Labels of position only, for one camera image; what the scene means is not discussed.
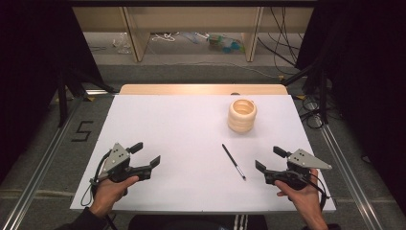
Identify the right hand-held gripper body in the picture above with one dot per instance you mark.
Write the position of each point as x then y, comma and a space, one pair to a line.
303, 159

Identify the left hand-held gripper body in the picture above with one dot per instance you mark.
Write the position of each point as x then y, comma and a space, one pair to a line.
118, 158

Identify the black pen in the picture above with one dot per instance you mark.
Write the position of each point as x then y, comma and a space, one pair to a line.
233, 161

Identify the beige ribbed pen holder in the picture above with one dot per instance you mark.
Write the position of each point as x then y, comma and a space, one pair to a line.
241, 119

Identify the person's right hand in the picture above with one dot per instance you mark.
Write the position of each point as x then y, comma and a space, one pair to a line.
301, 195

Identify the person's left hand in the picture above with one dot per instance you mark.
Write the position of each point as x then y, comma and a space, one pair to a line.
110, 193

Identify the white board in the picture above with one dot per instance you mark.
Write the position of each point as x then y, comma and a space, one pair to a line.
188, 140

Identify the black tripod stand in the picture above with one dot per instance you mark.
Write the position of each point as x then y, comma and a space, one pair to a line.
63, 96
323, 92

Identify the person's black striped pants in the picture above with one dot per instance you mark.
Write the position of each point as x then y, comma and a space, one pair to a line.
198, 223

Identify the wooden table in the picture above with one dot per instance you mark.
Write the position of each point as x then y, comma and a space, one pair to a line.
191, 89

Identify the black curtain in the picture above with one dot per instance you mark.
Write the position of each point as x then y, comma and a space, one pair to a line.
28, 80
370, 89

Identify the clear plastic bottle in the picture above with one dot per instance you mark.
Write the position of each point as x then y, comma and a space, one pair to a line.
123, 43

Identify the green and blue plastic bottles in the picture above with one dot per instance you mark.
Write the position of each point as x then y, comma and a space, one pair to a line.
225, 43

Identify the beige wooden shelf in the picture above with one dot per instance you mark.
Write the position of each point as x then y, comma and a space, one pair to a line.
194, 19

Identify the aluminium floor rail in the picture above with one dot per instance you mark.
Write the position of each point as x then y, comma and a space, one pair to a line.
346, 172
41, 172

